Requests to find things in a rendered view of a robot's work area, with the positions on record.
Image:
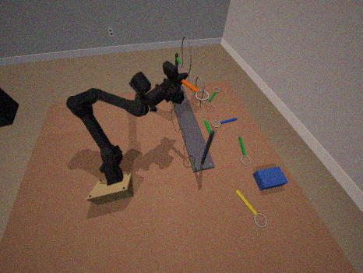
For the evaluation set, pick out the blue block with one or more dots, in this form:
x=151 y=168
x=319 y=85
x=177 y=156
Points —
x=270 y=178

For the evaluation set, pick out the orange bar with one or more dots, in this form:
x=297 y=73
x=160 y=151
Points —
x=194 y=89

